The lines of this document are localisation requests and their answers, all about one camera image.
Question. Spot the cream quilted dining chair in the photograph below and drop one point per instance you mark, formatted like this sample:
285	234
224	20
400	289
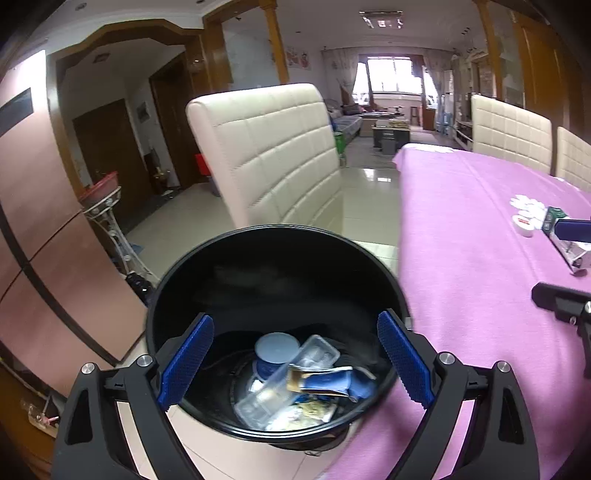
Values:
575	159
508	134
272	157

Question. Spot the clear plastic tray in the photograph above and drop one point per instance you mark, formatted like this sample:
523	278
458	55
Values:
277	392

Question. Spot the cream snack wrapper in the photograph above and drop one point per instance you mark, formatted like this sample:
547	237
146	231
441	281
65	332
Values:
309	412

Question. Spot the dark wooden door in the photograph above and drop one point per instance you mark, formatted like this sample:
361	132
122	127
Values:
108	152

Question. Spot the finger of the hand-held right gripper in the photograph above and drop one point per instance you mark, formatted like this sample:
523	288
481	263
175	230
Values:
575	230
558	300

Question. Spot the blue cup white lid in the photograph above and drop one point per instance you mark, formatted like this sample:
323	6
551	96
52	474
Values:
277	353

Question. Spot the white green milk carton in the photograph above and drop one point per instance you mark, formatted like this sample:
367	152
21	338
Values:
570	254

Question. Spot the grey sofa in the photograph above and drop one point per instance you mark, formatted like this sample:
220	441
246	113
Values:
346	122

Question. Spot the purple daisy print tablecloth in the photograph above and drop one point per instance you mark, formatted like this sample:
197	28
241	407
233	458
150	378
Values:
461	230

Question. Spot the torn blue paper carton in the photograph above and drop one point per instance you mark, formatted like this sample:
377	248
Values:
332	383

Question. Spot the ceiling light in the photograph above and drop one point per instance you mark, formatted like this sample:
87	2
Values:
382	19

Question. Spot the pink floral wall picture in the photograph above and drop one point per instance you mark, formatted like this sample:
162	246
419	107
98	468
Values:
298	57

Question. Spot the black round trash bin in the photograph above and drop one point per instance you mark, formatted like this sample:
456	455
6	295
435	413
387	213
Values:
277	277

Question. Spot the red plastic stool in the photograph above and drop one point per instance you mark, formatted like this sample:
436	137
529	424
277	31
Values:
202	165

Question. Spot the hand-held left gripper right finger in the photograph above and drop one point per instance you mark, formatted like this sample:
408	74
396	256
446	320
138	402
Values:
406	364

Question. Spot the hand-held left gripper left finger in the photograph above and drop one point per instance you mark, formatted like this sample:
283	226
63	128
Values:
184	364

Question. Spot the copper refrigerator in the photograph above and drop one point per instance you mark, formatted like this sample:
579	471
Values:
55	230

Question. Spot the sheer window curtain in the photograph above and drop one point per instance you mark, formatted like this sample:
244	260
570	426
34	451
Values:
344	74

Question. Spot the bright window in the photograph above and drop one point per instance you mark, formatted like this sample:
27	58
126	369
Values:
390	74

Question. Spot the dark coffee table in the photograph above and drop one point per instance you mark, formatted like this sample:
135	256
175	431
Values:
390	134

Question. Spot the red basin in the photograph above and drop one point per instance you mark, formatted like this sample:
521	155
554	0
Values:
99	187

